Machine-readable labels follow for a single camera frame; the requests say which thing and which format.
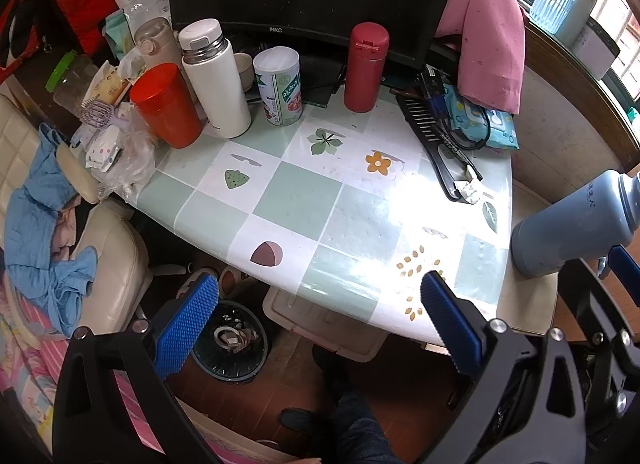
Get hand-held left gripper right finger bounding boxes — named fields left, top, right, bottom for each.
left=420, top=271, right=587, bottom=464

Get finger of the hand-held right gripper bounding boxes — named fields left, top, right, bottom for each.
left=557, top=259, right=637, bottom=375
left=606, top=245, right=640, bottom=305

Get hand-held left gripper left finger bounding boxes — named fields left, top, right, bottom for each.
left=52, top=274, right=221, bottom=464

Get dark round trash bin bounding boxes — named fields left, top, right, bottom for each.
left=191, top=300, right=270, bottom=384

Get light blue water bottle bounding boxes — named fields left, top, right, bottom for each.
left=511, top=169, right=640, bottom=279

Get cream leather chair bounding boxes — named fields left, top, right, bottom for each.
left=0, top=94, right=153, bottom=337

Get white storage box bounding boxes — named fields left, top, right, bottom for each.
left=262, top=286, right=388, bottom=362

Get person's leg in jeans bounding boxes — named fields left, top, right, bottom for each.
left=327, top=389, right=398, bottom=464

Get person's dark shoe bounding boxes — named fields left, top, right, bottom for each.
left=279, top=408, right=322, bottom=436

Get light pink garment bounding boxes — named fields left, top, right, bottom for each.
left=50, top=194, right=83, bottom=259

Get clear plastic bag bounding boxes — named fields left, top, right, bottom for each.
left=97, top=108, right=161, bottom=202

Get checkered tablecloth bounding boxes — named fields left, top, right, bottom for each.
left=75, top=84, right=516, bottom=345

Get pink striped bed sheet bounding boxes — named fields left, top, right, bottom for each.
left=0, top=269, right=301, bottom=464

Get blue garment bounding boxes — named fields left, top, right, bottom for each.
left=4, top=123, right=98, bottom=337

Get brown wooden ledge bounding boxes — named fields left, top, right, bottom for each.
left=520, top=18, right=640, bottom=169

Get blue tissue pack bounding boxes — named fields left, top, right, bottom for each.
left=442, top=86, right=521, bottom=151

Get black comb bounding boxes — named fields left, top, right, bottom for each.
left=396, top=94, right=483, bottom=202

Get white dotted packet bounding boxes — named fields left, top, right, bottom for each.
left=85, top=136, right=123, bottom=172

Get red plastic cup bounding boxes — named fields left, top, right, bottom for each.
left=129, top=62, right=203, bottom=149

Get white carton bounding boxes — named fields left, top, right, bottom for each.
left=572, top=26, right=621, bottom=80

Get purple hairbrush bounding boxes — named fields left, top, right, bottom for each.
left=82, top=98, right=113, bottom=123

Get white thermos flask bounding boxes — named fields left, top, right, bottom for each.
left=178, top=18, right=252, bottom=139

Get yellow snack packet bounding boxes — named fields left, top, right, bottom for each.
left=90, top=71, right=128, bottom=104

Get white green printed can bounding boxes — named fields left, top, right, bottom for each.
left=252, top=46, right=303, bottom=127

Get small beige cup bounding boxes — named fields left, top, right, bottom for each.
left=234, top=52, right=256, bottom=92

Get pink cloth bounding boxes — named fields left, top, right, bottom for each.
left=435, top=0, right=526, bottom=115

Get white bottle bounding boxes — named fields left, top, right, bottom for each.
left=555, top=0, right=603, bottom=44

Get green-lidded clear jar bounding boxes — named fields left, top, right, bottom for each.
left=46, top=50, right=101, bottom=117

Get red flip-top bottle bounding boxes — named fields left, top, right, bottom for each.
left=343, top=22, right=390, bottom=113

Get black monitor stand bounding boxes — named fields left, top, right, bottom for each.
left=300, top=56, right=347, bottom=109

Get blue ribbed bottle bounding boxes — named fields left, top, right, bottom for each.
left=529, top=0, right=575, bottom=34

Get beige tumbler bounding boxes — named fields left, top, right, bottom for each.
left=134, top=17, right=181, bottom=63

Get mint green pouch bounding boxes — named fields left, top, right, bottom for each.
left=104, top=11, right=133, bottom=57

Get white plastic bags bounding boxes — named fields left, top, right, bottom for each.
left=111, top=0, right=172, bottom=39

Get black cable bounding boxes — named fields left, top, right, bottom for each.
left=425, top=68, right=495, bottom=151

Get blue cable connector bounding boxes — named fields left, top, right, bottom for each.
left=420, top=71, right=452, bottom=115

